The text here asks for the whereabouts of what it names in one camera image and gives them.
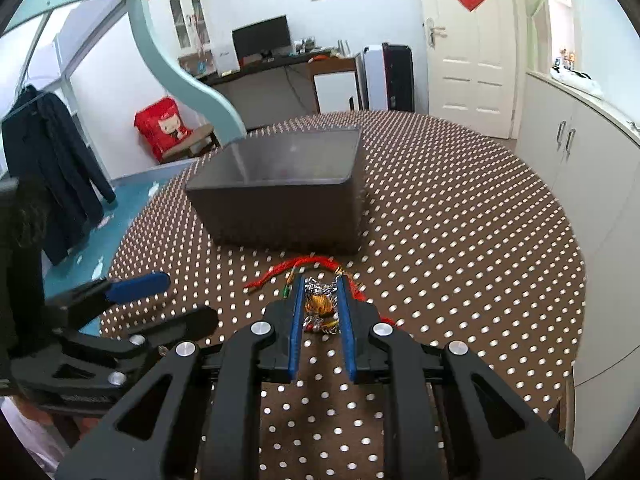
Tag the brown polka dot tablecloth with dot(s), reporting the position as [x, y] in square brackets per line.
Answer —
[450, 220]

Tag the red cat bag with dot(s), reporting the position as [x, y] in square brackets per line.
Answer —
[162, 127]

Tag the white desk cabinet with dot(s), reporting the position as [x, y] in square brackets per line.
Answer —
[335, 87]

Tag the silver suitcase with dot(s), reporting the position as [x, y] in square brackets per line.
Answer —
[372, 77]

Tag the white panel door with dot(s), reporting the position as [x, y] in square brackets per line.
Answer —
[465, 60]

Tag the person's left forearm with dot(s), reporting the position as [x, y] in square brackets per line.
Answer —
[25, 435]

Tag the teal bunk bed frame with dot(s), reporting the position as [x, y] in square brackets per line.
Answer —
[185, 80]

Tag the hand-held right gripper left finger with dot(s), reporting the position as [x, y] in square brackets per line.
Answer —
[296, 332]

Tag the black computer monitor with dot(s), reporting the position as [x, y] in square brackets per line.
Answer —
[261, 36]

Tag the white low cabinet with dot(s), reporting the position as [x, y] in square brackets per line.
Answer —
[595, 170]

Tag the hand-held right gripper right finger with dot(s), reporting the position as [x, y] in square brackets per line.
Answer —
[346, 332]

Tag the dark purple suitcase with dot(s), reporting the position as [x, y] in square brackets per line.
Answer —
[400, 77]

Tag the pale green curtain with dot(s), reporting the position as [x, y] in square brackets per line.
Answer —
[537, 10]

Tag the dark hanging jacket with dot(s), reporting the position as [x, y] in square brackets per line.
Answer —
[55, 160]

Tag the silver metal box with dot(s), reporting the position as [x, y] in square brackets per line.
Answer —
[280, 210]

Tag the dark desk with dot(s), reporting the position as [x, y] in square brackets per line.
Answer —
[270, 72]

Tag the wooden chair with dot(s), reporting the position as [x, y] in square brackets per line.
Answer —
[200, 142]

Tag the white glass door cabinet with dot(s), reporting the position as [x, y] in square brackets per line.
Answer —
[189, 25]

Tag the white cloth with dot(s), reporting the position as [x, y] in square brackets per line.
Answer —
[575, 77]

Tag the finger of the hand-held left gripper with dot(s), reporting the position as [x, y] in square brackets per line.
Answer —
[175, 327]
[140, 285]

